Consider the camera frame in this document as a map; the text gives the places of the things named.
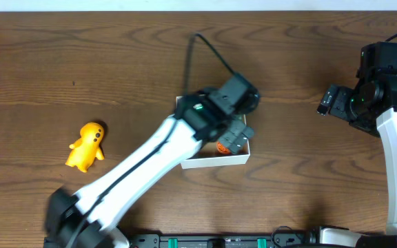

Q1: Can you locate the orange round ridged toy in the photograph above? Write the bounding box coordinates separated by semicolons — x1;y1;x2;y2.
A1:
216;141;231;155

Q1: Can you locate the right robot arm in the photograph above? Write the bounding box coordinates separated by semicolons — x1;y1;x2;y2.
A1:
313;41;397;247

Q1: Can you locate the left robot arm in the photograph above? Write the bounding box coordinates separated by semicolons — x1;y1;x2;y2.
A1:
43;73;260;248

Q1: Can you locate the white cardboard box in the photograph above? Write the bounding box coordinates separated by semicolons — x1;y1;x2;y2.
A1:
181;115;250;169

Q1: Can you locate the yellow duck figure toy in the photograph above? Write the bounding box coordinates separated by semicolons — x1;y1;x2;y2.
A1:
65;122;105;173

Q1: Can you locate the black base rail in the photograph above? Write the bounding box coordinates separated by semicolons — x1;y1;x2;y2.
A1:
129;230;322;248

